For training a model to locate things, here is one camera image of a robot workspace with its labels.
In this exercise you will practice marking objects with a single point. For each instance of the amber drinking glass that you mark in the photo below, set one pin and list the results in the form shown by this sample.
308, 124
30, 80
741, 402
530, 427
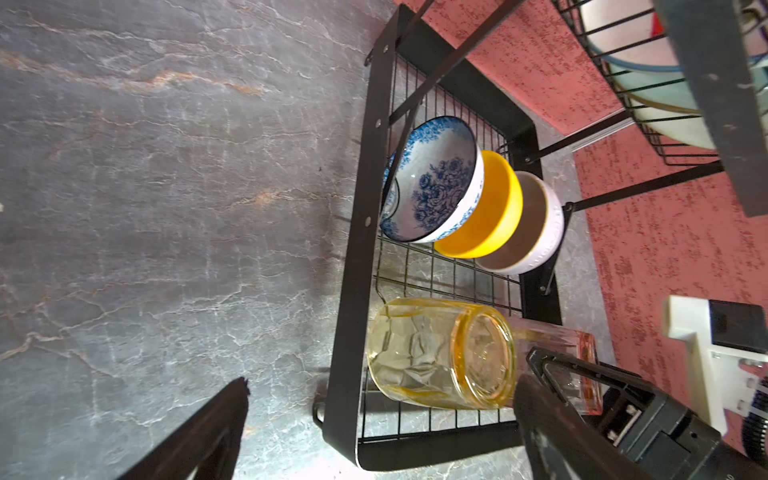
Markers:
442, 354

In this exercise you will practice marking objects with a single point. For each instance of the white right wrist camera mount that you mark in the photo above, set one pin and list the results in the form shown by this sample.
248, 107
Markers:
720, 339

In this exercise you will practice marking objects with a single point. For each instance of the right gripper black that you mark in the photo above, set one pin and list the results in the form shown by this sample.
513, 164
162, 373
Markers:
663, 437

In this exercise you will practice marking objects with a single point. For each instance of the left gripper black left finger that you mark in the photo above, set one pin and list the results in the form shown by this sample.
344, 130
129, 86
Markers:
206, 446

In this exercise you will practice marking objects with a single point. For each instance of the cream plate gold rim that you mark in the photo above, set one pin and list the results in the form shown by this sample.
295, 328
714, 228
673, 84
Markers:
685, 127

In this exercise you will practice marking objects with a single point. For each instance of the white plate blue rim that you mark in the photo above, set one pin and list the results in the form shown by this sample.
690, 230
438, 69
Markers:
627, 33

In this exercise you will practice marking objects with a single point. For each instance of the blue floral white bowl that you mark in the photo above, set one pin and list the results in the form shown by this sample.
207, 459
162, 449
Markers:
438, 183

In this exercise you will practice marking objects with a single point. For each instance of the yellow bowl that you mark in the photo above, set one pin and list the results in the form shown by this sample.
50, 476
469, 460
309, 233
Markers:
495, 217

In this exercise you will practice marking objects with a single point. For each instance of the black wire dish rack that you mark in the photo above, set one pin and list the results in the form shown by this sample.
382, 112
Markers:
342, 414

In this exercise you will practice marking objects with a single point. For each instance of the mint green plate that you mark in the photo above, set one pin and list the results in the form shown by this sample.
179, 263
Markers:
657, 88

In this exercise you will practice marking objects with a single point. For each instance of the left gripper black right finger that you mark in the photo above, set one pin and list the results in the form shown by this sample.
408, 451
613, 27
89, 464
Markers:
559, 444

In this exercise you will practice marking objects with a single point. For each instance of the lavender white bowl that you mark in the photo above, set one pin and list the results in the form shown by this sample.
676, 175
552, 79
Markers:
537, 235

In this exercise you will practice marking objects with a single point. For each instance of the aluminium corner post right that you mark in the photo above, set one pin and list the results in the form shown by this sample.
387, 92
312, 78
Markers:
602, 134

